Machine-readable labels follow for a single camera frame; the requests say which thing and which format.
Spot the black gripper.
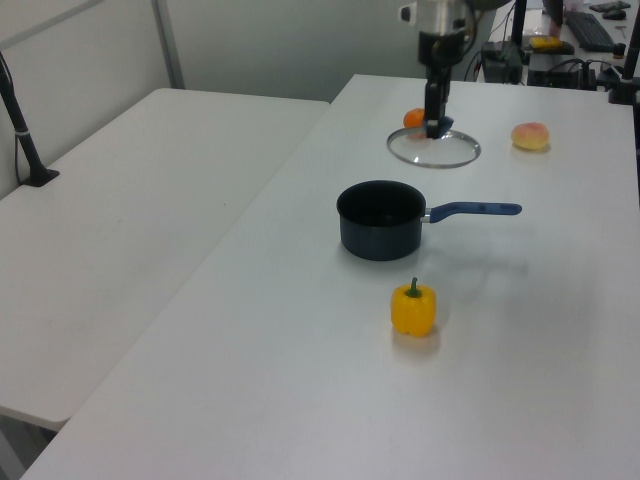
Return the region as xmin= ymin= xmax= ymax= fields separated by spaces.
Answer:
xmin=418 ymin=28 xmax=469 ymax=139

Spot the glass lid with blue knob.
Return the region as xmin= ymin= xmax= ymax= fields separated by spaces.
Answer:
xmin=385 ymin=117 xmax=482 ymax=171

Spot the black electronics box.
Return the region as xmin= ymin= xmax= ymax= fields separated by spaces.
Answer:
xmin=480 ymin=42 xmax=526 ymax=84

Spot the pink yellow peach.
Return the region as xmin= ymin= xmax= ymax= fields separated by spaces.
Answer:
xmin=510 ymin=121 xmax=552 ymax=152

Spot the black upright pole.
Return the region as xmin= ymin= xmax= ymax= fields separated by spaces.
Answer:
xmin=509 ymin=0 xmax=529 ymax=51

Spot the black low equipment box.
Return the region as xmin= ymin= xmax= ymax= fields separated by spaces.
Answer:
xmin=527 ymin=58 xmax=599 ymax=91

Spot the black computer keyboard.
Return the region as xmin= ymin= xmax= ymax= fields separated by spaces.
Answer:
xmin=564 ymin=10 xmax=615 ymax=51

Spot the black clamped stand pole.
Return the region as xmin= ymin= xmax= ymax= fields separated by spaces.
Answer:
xmin=607 ymin=29 xmax=640 ymax=106

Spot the yellow bell pepper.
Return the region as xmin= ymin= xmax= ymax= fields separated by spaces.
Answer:
xmin=389 ymin=277 xmax=437 ymax=339

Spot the white side table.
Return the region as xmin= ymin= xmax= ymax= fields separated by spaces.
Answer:
xmin=0 ymin=87 xmax=331 ymax=432

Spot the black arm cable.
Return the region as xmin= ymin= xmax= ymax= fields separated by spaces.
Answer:
xmin=459 ymin=2 xmax=479 ymax=54

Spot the dark saucepan with blue handle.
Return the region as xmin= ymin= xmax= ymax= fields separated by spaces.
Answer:
xmin=335 ymin=180 xmax=524 ymax=262

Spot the aluminium corner partition post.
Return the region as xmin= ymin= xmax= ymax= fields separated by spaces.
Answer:
xmin=151 ymin=0 xmax=186 ymax=91

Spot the black camera stand pole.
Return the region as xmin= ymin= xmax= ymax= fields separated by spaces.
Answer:
xmin=0 ymin=49 xmax=60 ymax=189

